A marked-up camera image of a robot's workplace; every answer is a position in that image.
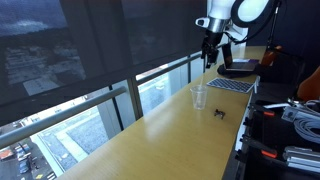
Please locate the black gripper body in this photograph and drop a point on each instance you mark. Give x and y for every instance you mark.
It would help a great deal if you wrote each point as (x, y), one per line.
(210, 43)

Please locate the clear plastic straw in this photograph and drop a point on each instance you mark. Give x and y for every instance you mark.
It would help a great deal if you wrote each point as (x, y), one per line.
(202, 78)

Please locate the clear plastic cup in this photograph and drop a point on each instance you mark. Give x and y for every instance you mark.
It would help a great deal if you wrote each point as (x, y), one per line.
(199, 98)

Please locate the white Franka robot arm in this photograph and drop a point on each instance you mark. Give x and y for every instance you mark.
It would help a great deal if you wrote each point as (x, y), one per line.
(220, 10)

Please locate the black round pad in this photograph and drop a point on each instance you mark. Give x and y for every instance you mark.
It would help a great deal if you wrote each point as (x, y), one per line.
(221, 72)

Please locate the dark open laptop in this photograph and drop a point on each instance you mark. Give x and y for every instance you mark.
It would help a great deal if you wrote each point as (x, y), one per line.
(240, 65)

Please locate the dark staple remover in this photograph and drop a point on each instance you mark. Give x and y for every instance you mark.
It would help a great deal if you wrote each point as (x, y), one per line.
(219, 114)

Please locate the orange chair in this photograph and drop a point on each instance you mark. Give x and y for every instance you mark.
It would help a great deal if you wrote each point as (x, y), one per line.
(268, 57)
(310, 88)

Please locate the dark mesh roller blind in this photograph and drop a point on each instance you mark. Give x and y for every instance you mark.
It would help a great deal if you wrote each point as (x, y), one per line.
(150, 30)

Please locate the black office chair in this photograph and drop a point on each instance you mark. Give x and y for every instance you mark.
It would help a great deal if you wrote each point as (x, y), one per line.
(286, 68)

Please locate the black clamp orange tip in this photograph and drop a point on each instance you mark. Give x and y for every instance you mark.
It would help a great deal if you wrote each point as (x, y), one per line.
(268, 113)
(268, 153)

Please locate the black perforated breadboard plate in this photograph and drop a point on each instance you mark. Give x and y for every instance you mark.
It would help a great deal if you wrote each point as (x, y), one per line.
(273, 133)

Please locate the grey white electrical box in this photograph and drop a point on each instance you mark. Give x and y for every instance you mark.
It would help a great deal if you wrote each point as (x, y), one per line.
(290, 115)

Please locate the silver aluminium rails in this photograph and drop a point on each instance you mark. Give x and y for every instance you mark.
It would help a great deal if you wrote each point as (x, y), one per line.
(301, 160)

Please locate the grey metal handrail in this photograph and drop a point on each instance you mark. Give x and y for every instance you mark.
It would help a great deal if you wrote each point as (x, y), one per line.
(66, 116)

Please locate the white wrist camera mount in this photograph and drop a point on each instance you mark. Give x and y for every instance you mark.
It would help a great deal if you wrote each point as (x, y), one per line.
(242, 35)

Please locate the black camera stand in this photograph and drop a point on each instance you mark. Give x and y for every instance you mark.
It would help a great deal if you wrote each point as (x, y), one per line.
(271, 33)

